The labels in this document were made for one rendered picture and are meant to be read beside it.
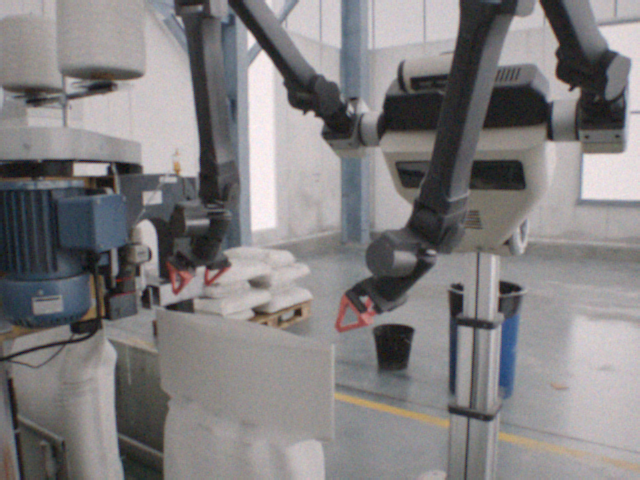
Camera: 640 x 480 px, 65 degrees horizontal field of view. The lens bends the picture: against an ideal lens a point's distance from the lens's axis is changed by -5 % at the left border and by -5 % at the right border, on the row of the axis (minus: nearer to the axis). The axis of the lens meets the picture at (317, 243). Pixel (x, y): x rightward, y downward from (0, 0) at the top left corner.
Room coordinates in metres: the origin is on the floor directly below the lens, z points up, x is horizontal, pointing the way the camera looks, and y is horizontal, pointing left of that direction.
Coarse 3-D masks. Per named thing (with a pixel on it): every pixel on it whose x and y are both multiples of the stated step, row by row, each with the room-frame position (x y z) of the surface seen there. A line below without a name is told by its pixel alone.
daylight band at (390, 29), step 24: (312, 0) 9.10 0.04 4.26; (336, 0) 9.76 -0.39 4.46; (384, 0) 9.73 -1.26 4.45; (408, 0) 9.47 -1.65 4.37; (432, 0) 9.22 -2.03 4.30; (456, 0) 8.98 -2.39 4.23; (600, 0) 7.76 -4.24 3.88; (624, 0) 7.58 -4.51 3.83; (288, 24) 8.52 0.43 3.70; (312, 24) 9.09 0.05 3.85; (336, 24) 9.75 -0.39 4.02; (384, 24) 9.73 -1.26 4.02; (408, 24) 9.47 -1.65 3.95; (432, 24) 9.22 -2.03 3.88; (456, 24) 8.98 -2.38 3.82; (528, 24) 8.33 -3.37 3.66
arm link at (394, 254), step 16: (384, 240) 0.78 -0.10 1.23; (400, 240) 0.77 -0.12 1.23; (416, 240) 0.80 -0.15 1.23; (432, 240) 0.84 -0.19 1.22; (448, 240) 0.80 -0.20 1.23; (368, 256) 0.80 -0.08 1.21; (384, 256) 0.78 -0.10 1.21; (400, 256) 0.78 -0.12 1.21; (384, 272) 0.77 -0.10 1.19; (400, 272) 0.79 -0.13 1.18
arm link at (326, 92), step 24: (192, 0) 0.94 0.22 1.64; (240, 0) 1.01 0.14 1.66; (264, 0) 1.05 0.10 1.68; (264, 24) 1.06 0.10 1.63; (264, 48) 1.11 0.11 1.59; (288, 48) 1.12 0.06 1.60; (288, 72) 1.15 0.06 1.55; (312, 72) 1.18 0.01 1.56; (288, 96) 1.25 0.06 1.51; (336, 96) 1.23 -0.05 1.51
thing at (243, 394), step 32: (160, 320) 1.18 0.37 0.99; (192, 320) 1.15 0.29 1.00; (224, 320) 1.12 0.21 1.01; (160, 352) 1.19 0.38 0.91; (192, 352) 1.10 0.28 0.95; (224, 352) 1.03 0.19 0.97; (256, 352) 0.99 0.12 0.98; (288, 352) 0.97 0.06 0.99; (320, 352) 0.94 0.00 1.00; (160, 384) 1.19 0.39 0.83; (192, 384) 1.11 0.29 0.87; (224, 384) 1.03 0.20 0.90; (256, 384) 0.99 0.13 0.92; (288, 384) 0.97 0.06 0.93; (320, 384) 0.94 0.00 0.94; (192, 416) 1.06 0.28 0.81; (224, 416) 1.03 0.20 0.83; (256, 416) 1.00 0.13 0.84; (288, 416) 0.97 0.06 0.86; (320, 416) 0.94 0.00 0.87; (192, 448) 1.03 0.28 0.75; (224, 448) 0.98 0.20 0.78; (256, 448) 0.94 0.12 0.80; (288, 448) 0.93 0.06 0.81; (320, 448) 0.99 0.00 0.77
